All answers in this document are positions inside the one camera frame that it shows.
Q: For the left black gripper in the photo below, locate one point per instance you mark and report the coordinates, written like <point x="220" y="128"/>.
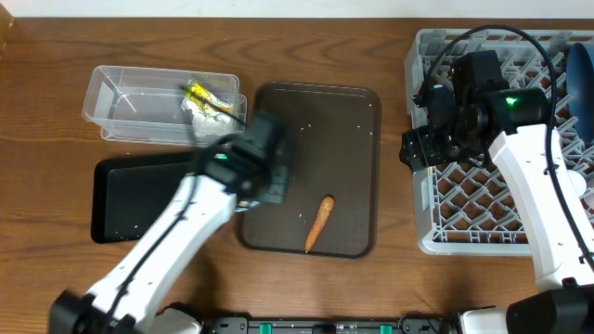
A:
<point x="277" y="196"/>

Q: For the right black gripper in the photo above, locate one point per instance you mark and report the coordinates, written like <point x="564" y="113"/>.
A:
<point x="421" y="150"/>

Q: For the yellow green snack wrapper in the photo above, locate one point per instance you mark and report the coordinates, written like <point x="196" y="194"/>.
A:
<point x="199" y="99"/>

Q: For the orange carrot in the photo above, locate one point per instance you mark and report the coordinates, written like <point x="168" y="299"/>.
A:
<point x="324" y="211"/>

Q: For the dark blue plate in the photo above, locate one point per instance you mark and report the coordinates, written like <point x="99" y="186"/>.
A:
<point x="579" y="84"/>

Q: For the light blue plastic cup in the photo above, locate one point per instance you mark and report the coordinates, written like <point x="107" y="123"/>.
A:
<point x="579" y="183"/>

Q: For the light blue rice bowl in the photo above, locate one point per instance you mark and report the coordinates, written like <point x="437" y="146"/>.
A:
<point x="245" y="205"/>

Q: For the white tissue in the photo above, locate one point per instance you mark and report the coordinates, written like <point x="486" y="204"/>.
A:
<point x="206" y="120"/>

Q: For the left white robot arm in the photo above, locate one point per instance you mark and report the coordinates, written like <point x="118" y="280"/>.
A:
<point x="236" y="168"/>

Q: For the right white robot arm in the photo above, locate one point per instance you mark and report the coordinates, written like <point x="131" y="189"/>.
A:
<point x="511" y="128"/>

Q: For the grey dishwasher rack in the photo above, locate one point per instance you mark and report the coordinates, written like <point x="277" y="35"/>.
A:
<point x="463" y="210"/>

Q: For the dark brown serving tray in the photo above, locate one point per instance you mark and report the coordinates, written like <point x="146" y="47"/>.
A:
<point x="335" y="136"/>

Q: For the black plastic bin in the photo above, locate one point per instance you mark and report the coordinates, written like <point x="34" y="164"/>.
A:
<point x="131" y="192"/>

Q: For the clear plastic bin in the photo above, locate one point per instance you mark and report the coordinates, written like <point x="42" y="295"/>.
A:
<point x="143" y="105"/>

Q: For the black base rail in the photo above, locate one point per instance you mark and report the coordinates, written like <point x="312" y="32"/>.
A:
<point x="227" y="323"/>

